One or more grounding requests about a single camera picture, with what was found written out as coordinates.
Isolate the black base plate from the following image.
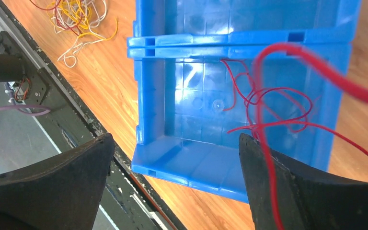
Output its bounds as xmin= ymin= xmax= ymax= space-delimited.
xmin=0 ymin=0 xmax=184 ymax=230

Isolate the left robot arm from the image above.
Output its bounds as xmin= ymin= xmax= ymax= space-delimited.
xmin=0 ymin=54 xmax=25 ymax=82

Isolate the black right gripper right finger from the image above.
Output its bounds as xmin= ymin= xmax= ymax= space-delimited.
xmin=239 ymin=134 xmax=368 ymax=230

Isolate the red cable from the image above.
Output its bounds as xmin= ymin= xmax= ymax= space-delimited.
xmin=220 ymin=43 xmax=368 ymax=230

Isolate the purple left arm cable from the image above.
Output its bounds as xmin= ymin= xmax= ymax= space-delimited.
xmin=0 ymin=105 xmax=51 ymax=116

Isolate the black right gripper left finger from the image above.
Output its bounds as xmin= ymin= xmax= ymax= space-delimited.
xmin=0 ymin=133 xmax=115 ymax=230

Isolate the white cable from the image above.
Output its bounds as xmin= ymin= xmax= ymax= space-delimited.
xmin=53 ymin=0 xmax=108 ymax=69

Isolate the blue plastic compartment bin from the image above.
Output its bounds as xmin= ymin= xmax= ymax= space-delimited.
xmin=127 ymin=0 xmax=362 ymax=202

